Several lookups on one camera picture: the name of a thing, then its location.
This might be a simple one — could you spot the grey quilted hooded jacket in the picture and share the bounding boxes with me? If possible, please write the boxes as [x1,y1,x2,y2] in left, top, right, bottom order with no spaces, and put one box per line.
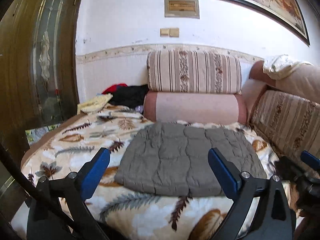
[114,122,267,198]

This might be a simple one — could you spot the red clothing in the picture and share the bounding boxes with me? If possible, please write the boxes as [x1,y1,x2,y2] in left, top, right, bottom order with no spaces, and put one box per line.
[102,83,128,95]

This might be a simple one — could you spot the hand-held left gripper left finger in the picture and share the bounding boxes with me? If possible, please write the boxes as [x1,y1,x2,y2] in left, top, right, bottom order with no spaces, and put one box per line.
[26,147,111,240]

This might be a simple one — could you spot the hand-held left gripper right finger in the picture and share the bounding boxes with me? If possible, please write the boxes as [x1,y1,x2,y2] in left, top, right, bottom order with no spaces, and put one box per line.
[207,147,297,240]

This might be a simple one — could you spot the leaf print blanket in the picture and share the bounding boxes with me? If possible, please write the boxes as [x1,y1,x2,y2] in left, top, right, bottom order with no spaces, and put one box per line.
[20,102,300,240]

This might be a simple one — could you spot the pale yellow cloth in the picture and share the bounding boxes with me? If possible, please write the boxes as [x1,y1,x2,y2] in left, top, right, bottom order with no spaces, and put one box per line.
[77,94,113,115]

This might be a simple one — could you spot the cream printed cloth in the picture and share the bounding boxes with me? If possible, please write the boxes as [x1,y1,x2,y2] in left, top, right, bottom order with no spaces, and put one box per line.
[262,54,315,81]

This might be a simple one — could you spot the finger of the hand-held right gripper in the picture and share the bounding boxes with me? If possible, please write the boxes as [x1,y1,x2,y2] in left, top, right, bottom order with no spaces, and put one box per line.
[301,151,320,172]

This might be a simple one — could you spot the black cable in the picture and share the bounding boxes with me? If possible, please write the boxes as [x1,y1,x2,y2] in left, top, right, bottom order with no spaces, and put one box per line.
[0,142,83,240]

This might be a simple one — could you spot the gold wall panel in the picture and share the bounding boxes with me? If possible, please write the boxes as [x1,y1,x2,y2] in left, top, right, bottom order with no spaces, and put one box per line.
[164,0,200,19]

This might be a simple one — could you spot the black clothing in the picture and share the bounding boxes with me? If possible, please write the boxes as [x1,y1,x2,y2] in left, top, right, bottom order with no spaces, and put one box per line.
[109,84,150,108]

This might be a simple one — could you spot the beige cushion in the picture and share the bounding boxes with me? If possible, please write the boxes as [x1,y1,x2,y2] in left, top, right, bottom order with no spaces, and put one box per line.
[274,64,320,104]

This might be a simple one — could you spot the wooden door with glass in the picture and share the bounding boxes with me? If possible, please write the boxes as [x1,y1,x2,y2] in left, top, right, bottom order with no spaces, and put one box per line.
[0,0,84,155]

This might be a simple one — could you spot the striped floral cushion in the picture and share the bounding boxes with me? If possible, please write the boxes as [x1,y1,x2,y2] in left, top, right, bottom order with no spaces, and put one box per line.
[249,90,320,159]
[146,50,242,95]

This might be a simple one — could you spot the pink bolster cushion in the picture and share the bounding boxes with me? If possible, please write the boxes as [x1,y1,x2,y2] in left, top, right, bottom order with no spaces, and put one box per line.
[241,60,278,117]
[143,91,248,125]

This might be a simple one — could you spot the green printed floor mat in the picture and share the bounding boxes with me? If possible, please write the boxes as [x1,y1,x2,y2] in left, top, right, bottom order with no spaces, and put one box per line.
[25,124,63,145]

